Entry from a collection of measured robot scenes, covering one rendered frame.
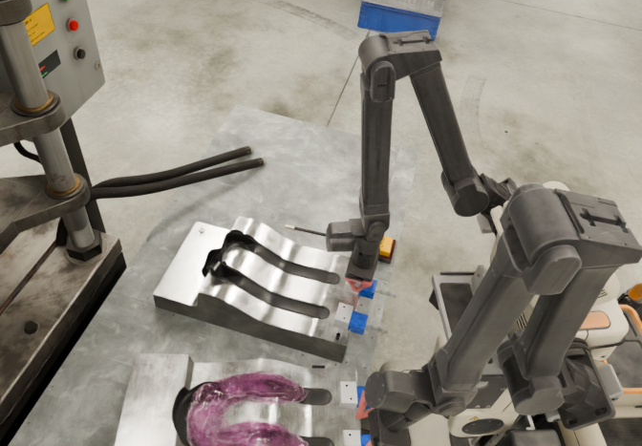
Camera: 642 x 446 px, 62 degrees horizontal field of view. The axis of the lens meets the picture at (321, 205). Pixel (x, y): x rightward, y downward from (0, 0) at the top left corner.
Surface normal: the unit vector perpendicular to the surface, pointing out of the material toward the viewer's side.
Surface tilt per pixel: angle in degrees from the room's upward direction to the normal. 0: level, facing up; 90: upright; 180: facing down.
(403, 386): 22
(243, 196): 0
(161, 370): 0
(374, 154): 87
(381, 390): 64
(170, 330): 0
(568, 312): 90
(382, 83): 86
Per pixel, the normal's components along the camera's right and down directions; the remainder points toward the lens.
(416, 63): 0.12, 0.69
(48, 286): 0.10, -0.68
